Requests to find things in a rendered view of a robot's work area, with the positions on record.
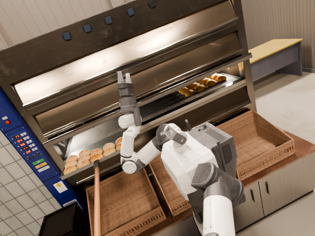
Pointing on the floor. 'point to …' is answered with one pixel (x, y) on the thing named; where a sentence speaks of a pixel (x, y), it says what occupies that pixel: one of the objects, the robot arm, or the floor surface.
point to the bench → (252, 194)
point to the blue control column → (4, 109)
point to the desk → (277, 58)
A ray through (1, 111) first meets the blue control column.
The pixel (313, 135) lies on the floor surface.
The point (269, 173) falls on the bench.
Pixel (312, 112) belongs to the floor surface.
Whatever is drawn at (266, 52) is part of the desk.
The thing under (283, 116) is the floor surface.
